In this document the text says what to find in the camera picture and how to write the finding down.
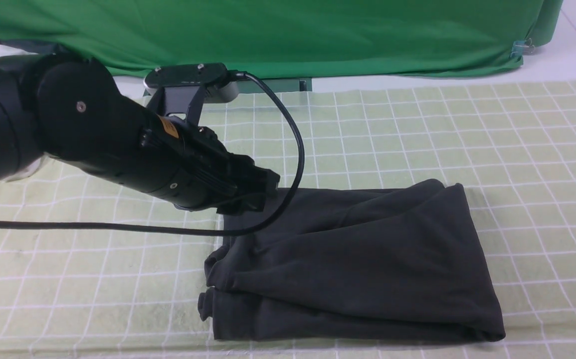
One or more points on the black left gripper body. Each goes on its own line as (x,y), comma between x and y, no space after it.
(231,183)

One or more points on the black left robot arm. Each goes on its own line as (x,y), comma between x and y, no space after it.
(70,109)

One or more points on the green checkered mat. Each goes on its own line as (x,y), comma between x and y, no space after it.
(118,295)

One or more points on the green backdrop cloth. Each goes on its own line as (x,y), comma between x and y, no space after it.
(290,38)

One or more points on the teal binder clip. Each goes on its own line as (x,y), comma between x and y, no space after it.
(522,47)

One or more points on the white crumpled cloth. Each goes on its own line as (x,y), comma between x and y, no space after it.
(37,165)

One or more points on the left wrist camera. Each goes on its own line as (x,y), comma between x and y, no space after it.
(184,89)

